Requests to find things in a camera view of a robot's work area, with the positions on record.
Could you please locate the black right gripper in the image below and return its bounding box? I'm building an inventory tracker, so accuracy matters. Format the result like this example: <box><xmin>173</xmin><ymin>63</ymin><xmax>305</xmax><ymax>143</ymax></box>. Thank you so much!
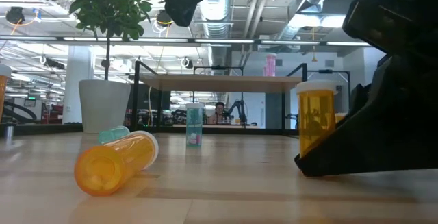
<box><xmin>343</xmin><ymin>0</ymin><xmax>438</xmax><ymax>115</ymax></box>

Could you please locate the small orange medicine bottle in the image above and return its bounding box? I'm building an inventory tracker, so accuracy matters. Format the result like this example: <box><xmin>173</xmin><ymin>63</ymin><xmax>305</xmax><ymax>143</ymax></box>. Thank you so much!
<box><xmin>294</xmin><ymin>79</ymin><xmax>339</xmax><ymax>159</ymax></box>

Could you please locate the purple medicine bottle white cap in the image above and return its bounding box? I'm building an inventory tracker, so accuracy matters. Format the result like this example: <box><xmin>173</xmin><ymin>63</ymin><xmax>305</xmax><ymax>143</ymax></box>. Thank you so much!
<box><xmin>265</xmin><ymin>53</ymin><xmax>277</xmax><ymax>77</ymax></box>

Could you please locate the teal medicine bottle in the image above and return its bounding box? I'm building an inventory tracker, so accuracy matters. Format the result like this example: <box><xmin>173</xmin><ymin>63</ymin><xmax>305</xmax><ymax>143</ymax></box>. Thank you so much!
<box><xmin>185</xmin><ymin>102</ymin><xmax>205</xmax><ymax>148</ymax></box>
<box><xmin>98</xmin><ymin>125</ymin><xmax>131</xmax><ymax>145</ymax></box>

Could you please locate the tall orange medicine bottle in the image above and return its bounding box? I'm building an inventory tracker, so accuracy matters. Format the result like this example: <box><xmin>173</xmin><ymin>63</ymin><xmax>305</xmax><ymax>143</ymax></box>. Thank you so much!
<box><xmin>74</xmin><ymin>130</ymin><xmax>160</xmax><ymax>197</ymax></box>

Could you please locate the long ceiling light strip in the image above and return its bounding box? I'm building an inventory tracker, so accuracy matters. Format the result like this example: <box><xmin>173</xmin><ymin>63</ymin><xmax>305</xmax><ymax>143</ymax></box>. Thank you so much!
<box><xmin>0</xmin><ymin>35</ymin><xmax>374</xmax><ymax>47</ymax></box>

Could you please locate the small orange hanging pendant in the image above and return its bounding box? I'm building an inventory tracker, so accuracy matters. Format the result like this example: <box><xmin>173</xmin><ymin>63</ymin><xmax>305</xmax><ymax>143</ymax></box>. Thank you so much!
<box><xmin>310</xmin><ymin>27</ymin><xmax>318</xmax><ymax>63</ymax></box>

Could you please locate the green leafy plant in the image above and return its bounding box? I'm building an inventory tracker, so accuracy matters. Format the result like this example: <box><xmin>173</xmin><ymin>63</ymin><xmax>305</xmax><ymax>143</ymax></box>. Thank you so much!
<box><xmin>66</xmin><ymin>0</ymin><xmax>153</xmax><ymax>81</ymax></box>

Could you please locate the person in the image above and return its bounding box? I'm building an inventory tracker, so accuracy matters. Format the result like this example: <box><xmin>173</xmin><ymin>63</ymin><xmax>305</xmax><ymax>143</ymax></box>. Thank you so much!
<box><xmin>208</xmin><ymin>101</ymin><xmax>229</xmax><ymax>125</ymax></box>

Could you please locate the light wooden background desk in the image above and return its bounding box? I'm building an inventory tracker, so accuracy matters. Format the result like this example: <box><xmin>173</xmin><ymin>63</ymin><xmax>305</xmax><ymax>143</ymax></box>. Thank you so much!
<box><xmin>172</xmin><ymin>123</ymin><xmax>260</xmax><ymax>129</ymax></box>

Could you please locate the white plant pot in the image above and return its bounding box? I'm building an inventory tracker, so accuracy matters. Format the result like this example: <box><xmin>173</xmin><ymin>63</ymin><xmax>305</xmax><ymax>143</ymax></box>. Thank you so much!
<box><xmin>78</xmin><ymin>79</ymin><xmax>132</xmax><ymax>134</ymax></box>

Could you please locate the black ceiling cable reel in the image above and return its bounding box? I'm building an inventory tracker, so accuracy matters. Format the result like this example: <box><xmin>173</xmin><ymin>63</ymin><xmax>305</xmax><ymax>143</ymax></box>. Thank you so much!
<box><xmin>155</xmin><ymin>9</ymin><xmax>176</xmax><ymax>27</ymax></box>
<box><xmin>5</xmin><ymin>6</ymin><xmax>27</xmax><ymax>25</ymax></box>

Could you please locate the wooden shelf black metal frame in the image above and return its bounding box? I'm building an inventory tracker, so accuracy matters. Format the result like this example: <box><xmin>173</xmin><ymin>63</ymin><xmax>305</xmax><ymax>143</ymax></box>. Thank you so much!
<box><xmin>129</xmin><ymin>60</ymin><xmax>352</xmax><ymax>141</ymax></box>

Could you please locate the black aluminium table frame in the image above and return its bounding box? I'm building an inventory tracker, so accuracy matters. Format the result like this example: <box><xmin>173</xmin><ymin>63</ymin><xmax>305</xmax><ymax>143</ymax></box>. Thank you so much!
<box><xmin>0</xmin><ymin>123</ymin><xmax>302</xmax><ymax>136</ymax></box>

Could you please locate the small silver metal post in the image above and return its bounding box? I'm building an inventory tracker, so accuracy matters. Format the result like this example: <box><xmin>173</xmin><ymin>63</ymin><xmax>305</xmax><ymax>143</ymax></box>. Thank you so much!
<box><xmin>4</xmin><ymin>122</ymin><xmax>15</xmax><ymax>143</ymax></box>

